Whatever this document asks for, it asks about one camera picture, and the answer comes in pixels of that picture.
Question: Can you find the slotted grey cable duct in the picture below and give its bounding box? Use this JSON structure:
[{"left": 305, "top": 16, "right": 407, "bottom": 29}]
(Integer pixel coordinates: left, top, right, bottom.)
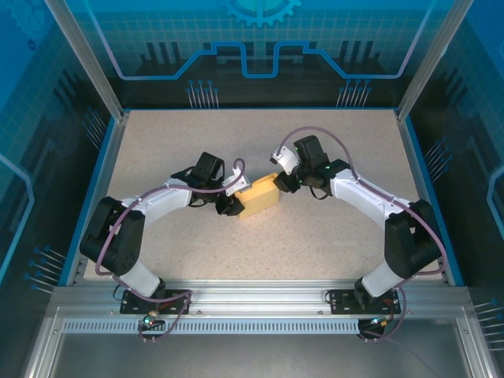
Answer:
[{"left": 61, "top": 319, "right": 361, "bottom": 335}]

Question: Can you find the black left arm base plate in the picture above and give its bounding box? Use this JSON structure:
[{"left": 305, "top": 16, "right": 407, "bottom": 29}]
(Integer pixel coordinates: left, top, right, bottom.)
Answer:
[{"left": 120, "top": 289, "right": 193, "bottom": 315}]

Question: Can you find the yellow paper box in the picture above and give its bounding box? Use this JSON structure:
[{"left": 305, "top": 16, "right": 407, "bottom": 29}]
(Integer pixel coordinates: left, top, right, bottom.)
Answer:
[{"left": 235, "top": 175, "right": 283, "bottom": 221}]

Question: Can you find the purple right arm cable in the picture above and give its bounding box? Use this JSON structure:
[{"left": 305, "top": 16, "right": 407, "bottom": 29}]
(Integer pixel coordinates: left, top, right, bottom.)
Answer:
[{"left": 279, "top": 125, "right": 448, "bottom": 344}]

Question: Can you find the cable connector with LED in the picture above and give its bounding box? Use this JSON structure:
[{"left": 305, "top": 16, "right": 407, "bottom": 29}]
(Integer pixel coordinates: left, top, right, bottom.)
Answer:
[
  {"left": 141, "top": 313, "right": 165, "bottom": 330},
  {"left": 360, "top": 313, "right": 397, "bottom": 330}
]

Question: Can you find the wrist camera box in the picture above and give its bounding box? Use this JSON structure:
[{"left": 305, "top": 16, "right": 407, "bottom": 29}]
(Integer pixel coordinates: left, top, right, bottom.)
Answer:
[
  {"left": 269, "top": 143, "right": 300, "bottom": 176},
  {"left": 220, "top": 169, "right": 253, "bottom": 198}
]

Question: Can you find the blue printed back panel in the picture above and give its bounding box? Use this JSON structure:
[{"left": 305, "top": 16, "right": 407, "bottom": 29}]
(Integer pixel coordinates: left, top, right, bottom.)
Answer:
[{"left": 62, "top": 0, "right": 465, "bottom": 109}]

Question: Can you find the blue printed side panel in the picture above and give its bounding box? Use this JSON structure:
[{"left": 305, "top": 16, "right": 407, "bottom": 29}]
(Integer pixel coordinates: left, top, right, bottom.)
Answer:
[
  {"left": 0, "top": 0, "right": 117, "bottom": 300},
  {"left": 405, "top": 0, "right": 504, "bottom": 355}
]

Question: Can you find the aluminium mounting rail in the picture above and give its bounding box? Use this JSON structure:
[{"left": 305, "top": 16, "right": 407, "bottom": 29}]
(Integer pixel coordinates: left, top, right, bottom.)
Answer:
[{"left": 53, "top": 278, "right": 469, "bottom": 316}]

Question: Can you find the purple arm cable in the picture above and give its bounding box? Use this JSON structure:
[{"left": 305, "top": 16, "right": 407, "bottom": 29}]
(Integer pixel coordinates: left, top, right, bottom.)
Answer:
[
  {"left": 95, "top": 157, "right": 246, "bottom": 343},
  {"left": 279, "top": 125, "right": 448, "bottom": 344}
]

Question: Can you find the aluminium frame post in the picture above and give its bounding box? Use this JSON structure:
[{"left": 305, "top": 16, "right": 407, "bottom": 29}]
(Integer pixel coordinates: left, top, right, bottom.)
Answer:
[
  {"left": 42, "top": 0, "right": 131, "bottom": 121},
  {"left": 395, "top": 0, "right": 476, "bottom": 123}
]

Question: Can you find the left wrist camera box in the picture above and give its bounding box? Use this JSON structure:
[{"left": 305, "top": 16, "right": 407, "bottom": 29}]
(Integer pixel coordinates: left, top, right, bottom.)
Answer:
[{"left": 220, "top": 169, "right": 253, "bottom": 198}]

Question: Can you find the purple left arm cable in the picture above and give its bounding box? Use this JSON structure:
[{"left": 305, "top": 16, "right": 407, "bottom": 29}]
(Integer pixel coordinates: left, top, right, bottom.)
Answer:
[{"left": 95, "top": 157, "right": 246, "bottom": 343}]

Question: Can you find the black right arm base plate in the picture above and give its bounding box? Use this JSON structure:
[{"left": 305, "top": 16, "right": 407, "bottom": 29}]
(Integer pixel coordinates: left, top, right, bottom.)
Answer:
[{"left": 325, "top": 288, "right": 402, "bottom": 316}]

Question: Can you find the aluminium side rail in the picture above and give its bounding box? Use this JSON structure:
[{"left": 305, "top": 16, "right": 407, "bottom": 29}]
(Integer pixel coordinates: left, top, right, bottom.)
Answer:
[
  {"left": 65, "top": 109, "right": 131, "bottom": 287},
  {"left": 395, "top": 109, "right": 465, "bottom": 287}
]

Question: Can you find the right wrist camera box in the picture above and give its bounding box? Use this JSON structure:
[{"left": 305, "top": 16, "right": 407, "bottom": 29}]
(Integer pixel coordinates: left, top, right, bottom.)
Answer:
[{"left": 269, "top": 143, "right": 300, "bottom": 176}]

